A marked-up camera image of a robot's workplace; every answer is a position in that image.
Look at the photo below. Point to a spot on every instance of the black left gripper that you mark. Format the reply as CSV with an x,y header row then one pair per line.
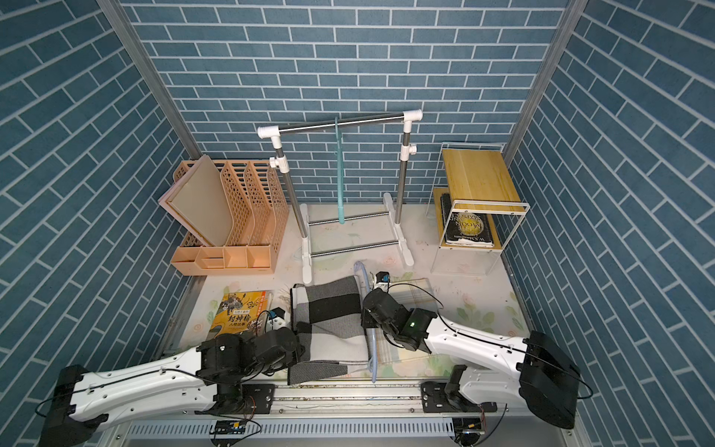
x,y
295,354

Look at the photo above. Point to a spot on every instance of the green circuit board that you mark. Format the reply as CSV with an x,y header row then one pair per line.
x,y
231,428

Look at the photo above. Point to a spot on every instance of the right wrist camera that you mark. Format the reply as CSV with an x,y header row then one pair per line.
x,y
382,281

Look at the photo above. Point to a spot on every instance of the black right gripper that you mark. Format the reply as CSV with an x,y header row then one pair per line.
x,y
366,318

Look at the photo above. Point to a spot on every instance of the white steel clothes rack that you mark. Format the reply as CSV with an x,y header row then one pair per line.
x,y
393,207

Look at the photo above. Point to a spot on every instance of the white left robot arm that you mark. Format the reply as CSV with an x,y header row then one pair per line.
x,y
207,379

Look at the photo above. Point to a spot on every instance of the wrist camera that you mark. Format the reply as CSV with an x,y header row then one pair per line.
x,y
272,320
382,281

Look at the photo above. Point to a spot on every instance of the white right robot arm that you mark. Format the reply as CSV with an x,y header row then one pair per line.
x,y
532,371

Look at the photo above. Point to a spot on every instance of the translucent blue clothes hanger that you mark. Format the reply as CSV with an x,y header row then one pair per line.
x,y
364,283

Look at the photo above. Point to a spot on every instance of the black grey checkered scarf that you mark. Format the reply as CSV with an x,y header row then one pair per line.
x,y
327,321

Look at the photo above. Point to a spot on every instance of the yellow illustrated comic book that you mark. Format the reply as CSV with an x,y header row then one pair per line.
x,y
240,312

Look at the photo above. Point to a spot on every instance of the teal green clothes hanger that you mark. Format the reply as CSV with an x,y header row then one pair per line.
x,y
339,151

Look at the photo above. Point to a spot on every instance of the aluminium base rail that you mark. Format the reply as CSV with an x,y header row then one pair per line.
x,y
349,413

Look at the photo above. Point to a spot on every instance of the beige flat board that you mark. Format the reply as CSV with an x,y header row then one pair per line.
x,y
197,201

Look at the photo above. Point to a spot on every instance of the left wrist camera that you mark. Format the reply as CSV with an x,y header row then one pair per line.
x,y
272,320

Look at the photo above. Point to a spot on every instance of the wood and wire shelf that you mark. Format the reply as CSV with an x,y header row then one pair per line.
x,y
477,179

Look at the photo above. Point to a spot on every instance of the floral table mat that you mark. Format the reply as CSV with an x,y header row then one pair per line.
x,y
486,303

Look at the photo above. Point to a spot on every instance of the orange plastic file organizer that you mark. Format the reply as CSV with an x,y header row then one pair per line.
x,y
259,214

